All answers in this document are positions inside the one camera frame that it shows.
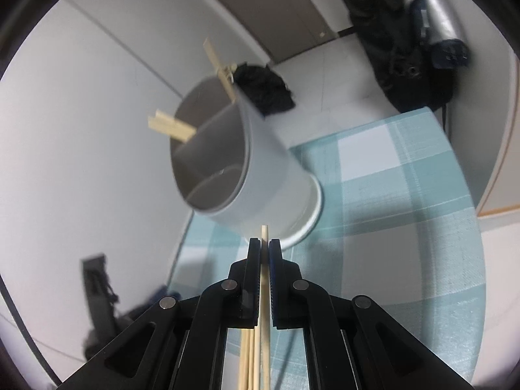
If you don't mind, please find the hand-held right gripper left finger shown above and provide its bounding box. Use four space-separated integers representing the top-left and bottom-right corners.
61 238 263 390

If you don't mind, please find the black backpack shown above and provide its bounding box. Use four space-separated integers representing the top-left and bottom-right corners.
349 0 458 113

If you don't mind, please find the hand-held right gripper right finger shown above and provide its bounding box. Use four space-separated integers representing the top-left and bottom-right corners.
268 238 474 390

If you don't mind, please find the wooden chopstick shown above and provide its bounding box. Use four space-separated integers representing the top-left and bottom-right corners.
203 38 237 102
147 117 189 144
216 64 237 87
261 225 271 390
156 108 198 136

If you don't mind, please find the pile of wooden chopsticks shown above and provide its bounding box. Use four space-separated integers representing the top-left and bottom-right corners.
240 327 261 390

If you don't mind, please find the black clothes heap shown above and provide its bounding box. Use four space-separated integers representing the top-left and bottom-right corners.
236 63 295 118

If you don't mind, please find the dark blurred object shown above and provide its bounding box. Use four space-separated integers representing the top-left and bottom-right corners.
81 254 179 362

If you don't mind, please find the white utensil holder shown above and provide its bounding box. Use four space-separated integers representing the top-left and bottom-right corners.
170 75 323 250

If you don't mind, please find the silver folding umbrella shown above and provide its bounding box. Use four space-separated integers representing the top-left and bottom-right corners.
392 0 472 70

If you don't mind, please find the teal checkered tablecloth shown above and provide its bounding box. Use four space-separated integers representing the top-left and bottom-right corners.
171 107 488 390

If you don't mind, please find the grey-brown door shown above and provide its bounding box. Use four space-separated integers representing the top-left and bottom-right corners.
181 0 354 63

